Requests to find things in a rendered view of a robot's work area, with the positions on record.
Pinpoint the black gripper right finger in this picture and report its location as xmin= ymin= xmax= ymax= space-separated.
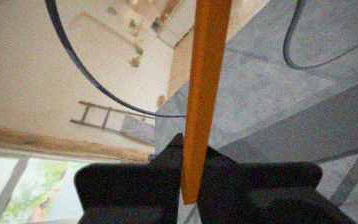
xmin=196 ymin=145 xmax=323 ymax=224

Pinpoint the orange handle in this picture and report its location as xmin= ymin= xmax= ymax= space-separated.
xmin=180 ymin=0 xmax=232 ymax=205

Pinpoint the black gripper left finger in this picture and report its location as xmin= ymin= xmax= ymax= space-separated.
xmin=73 ymin=133 xmax=184 ymax=224

